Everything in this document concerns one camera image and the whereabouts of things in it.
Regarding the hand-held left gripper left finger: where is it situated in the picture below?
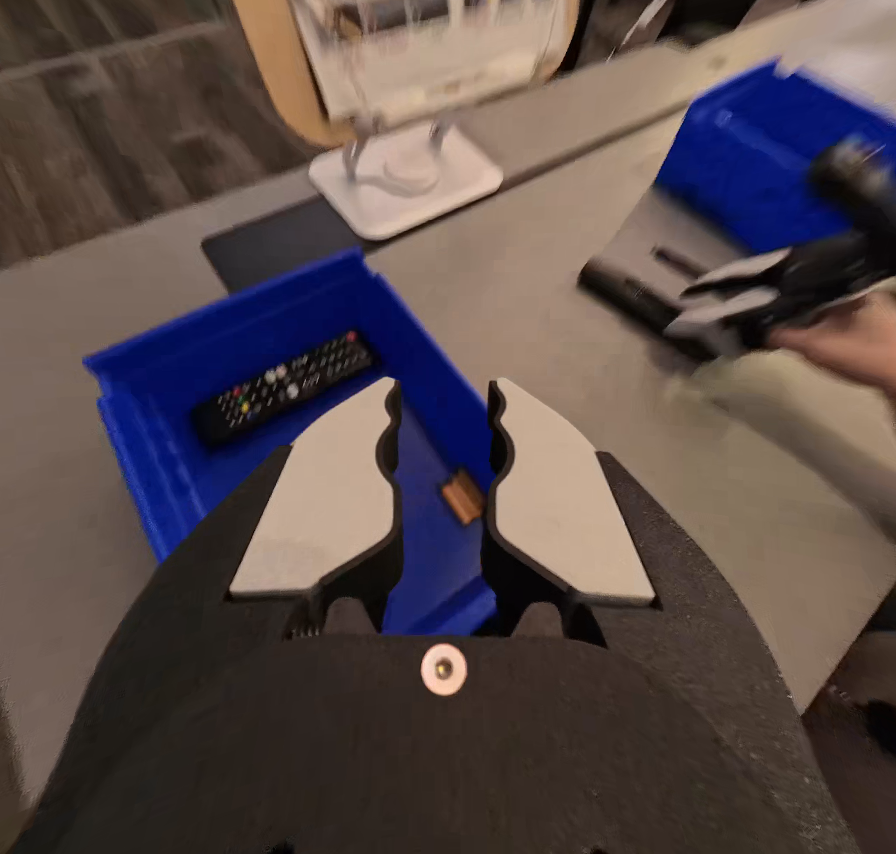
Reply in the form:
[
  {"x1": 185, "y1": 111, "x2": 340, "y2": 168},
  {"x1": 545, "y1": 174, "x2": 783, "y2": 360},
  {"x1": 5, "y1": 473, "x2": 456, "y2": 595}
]
[{"x1": 227, "y1": 378, "x2": 405, "y2": 603}]

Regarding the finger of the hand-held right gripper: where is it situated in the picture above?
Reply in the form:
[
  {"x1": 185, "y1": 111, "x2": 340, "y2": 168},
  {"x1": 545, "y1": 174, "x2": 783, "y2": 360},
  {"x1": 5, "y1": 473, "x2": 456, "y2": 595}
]
[
  {"x1": 681, "y1": 247, "x2": 793, "y2": 299},
  {"x1": 664, "y1": 289, "x2": 779, "y2": 358}
]

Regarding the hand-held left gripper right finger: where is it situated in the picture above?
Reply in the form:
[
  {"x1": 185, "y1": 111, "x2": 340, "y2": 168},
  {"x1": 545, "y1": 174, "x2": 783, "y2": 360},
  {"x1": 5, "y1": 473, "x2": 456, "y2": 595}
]
[{"x1": 486, "y1": 378, "x2": 659, "y2": 606}]

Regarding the black battery cover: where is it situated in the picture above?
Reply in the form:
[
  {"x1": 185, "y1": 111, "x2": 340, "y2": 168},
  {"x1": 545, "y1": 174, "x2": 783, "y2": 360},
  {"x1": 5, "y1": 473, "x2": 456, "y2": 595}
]
[{"x1": 651, "y1": 245, "x2": 709, "y2": 278}]

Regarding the black remote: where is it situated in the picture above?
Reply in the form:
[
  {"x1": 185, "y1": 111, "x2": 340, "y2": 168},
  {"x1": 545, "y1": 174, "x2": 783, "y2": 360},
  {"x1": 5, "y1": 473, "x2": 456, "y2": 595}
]
[
  {"x1": 190, "y1": 331, "x2": 384, "y2": 450},
  {"x1": 577, "y1": 255, "x2": 716, "y2": 365}
]

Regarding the blue plastic bin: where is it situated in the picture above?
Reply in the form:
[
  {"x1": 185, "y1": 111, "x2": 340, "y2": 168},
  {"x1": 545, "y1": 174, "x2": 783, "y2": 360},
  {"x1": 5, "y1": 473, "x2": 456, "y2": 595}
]
[
  {"x1": 83, "y1": 246, "x2": 500, "y2": 636},
  {"x1": 654, "y1": 61, "x2": 896, "y2": 254}
]

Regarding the person's right hand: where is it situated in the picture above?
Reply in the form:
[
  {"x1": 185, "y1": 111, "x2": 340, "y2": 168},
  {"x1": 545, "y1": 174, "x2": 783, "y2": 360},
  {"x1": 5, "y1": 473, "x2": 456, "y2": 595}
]
[{"x1": 766, "y1": 299, "x2": 896, "y2": 400}]

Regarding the dark rectangular table panel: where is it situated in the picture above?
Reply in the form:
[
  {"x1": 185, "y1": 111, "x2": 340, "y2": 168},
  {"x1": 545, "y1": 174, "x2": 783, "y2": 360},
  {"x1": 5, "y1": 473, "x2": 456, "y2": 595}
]
[{"x1": 202, "y1": 196, "x2": 370, "y2": 296}]

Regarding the instruction sheet on stand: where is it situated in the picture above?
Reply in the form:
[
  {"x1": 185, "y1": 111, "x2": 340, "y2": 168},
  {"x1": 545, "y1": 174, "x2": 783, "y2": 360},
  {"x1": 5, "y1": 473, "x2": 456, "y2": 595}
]
[{"x1": 216, "y1": 0, "x2": 583, "y2": 149}]

